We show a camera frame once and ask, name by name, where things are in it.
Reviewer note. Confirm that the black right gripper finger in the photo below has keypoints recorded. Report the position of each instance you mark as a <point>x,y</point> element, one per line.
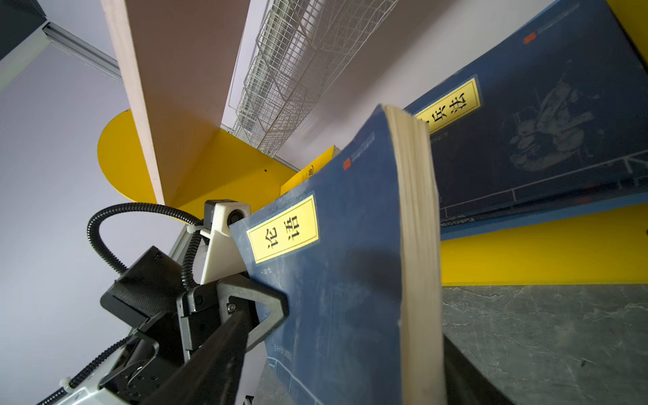
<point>465,384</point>

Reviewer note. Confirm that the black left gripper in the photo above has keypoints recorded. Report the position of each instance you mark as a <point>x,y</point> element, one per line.
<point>219,322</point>

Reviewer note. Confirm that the navy book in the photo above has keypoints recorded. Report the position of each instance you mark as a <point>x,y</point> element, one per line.
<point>555,116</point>
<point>356,251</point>

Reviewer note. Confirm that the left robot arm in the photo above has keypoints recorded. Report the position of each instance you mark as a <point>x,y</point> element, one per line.
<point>144,296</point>

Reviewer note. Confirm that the yellow wooden bookshelf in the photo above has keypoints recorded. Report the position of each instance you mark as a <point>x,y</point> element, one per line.
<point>176,59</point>

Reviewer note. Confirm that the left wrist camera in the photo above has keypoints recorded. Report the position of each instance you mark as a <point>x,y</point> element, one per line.
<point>223,258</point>

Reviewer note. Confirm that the white wire rack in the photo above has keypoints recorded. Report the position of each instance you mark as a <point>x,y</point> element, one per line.
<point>301,49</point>

